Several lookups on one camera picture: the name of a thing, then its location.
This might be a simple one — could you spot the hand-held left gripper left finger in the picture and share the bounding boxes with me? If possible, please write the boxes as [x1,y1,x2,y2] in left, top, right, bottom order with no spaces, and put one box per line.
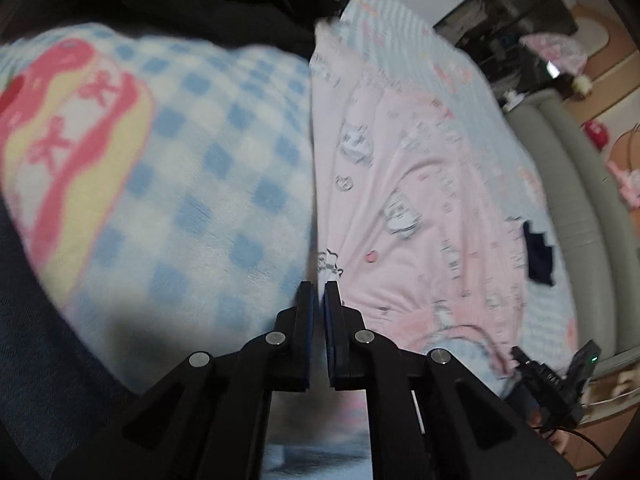
[52,281,317,480]

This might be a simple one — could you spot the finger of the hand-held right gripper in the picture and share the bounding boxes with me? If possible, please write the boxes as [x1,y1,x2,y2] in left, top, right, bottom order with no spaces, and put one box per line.
[510,345,538,376]

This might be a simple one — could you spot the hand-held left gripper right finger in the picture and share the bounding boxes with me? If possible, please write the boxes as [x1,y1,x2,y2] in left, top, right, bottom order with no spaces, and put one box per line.
[322,280,576,480]

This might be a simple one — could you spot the pink printed pajama pants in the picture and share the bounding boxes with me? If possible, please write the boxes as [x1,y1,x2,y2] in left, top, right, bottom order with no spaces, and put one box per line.
[307,22,556,361]

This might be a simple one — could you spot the black clothes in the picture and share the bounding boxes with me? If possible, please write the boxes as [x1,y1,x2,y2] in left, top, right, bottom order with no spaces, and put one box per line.
[0,0,346,61]

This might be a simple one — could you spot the navy striped cloth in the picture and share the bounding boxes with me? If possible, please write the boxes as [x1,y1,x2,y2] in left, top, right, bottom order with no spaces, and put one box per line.
[522,221,557,287]

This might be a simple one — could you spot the blue checkered printed blanket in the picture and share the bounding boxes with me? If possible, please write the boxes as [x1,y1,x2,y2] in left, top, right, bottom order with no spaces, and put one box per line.
[0,0,581,480]

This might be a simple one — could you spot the pink plush toy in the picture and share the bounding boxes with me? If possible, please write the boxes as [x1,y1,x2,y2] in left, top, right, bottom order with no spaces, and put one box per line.
[606,160,640,206]

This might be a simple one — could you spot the red plush toy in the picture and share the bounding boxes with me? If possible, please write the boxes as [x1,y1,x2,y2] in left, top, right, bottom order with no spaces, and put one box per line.
[584,120,610,150]

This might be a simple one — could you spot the pink printed cloth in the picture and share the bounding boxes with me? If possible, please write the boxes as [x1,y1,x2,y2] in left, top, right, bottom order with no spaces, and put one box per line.
[520,31,588,75]

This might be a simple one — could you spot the dark cluttered shelf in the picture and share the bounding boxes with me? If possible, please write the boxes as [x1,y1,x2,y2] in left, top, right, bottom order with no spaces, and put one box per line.
[435,0,581,96]

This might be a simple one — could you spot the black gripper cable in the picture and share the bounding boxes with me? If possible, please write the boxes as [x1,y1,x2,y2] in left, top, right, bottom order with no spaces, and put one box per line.
[532,422,611,461]

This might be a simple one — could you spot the grey padded bed frame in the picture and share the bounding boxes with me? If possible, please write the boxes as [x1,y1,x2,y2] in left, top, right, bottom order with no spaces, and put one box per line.
[502,90,640,376]

